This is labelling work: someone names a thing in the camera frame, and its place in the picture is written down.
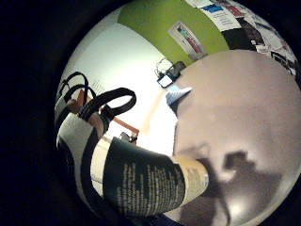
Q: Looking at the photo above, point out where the black device with white screen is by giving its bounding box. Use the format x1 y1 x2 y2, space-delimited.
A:
157 60 187 89

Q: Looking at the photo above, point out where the white poster with blue header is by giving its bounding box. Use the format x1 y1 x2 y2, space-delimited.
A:
200 2 243 33

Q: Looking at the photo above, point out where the blue and white small packet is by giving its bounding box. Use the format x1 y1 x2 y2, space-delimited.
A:
165 87 193 106

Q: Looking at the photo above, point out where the orange bar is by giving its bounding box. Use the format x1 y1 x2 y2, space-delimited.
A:
112 116 140 144

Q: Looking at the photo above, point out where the dark-labelled cream cylindrical container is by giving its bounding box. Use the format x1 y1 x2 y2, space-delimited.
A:
55 112 210 220

